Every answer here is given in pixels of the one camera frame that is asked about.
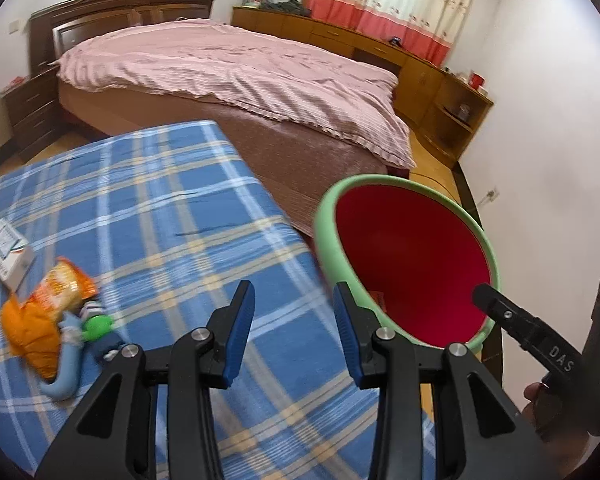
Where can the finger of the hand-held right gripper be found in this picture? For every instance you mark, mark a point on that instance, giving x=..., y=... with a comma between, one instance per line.
x=500, y=310

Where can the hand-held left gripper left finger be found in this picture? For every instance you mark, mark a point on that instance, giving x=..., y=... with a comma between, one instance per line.
x=240, y=332

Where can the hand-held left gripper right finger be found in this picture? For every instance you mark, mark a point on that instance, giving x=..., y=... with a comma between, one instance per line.
x=349, y=342

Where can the green bowl red inside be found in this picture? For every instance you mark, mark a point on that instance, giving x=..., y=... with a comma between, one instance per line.
x=410, y=245

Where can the person's right hand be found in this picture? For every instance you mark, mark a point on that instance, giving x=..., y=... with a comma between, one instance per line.
x=550, y=410

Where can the blue plaid blanket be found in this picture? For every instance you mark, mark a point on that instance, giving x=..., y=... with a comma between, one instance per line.
x=170, y=210

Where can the small green round toy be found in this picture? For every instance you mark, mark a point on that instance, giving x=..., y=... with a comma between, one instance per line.
x=97, y=326

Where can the blue green plush toy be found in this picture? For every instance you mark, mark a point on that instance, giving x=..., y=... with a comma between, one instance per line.
x=69, y=365

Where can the orange snack packet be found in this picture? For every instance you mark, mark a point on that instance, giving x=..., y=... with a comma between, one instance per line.
x=62, y=290

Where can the brown bed sheet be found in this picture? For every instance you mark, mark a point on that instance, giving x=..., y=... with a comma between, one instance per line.
x=305, y=155

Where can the glass jar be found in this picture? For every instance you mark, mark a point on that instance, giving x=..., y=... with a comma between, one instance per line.
x=463, y=110

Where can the orange plastic bag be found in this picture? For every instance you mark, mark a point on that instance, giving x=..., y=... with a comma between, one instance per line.
x=30, y=337

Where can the red box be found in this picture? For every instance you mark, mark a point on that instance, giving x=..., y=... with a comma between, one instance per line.
x=476, y=81

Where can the white printed carton box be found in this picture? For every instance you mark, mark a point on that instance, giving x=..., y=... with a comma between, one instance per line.
x=7, y=252

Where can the long wooden cabinet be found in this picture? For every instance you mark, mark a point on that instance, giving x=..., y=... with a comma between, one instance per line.
x=420, y=75

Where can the pink quilt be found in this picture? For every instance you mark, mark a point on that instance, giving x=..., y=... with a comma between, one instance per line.
x=230, y=70

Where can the dark wooden nightstand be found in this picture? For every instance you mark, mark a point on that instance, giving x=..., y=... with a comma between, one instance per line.
x=30, y=110

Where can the cream and red curtain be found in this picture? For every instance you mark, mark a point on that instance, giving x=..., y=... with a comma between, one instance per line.
x=395, y=0

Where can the pile of dark clothes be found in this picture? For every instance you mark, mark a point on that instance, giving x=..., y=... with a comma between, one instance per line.
x=287, y=7

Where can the small red item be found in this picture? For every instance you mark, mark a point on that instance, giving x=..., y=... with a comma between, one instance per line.
x=16, y=80

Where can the dark wooden bed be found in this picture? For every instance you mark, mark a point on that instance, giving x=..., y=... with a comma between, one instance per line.
x=120, y=2

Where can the wall light switch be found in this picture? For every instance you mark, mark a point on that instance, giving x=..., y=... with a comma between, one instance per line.
x=14, y=25

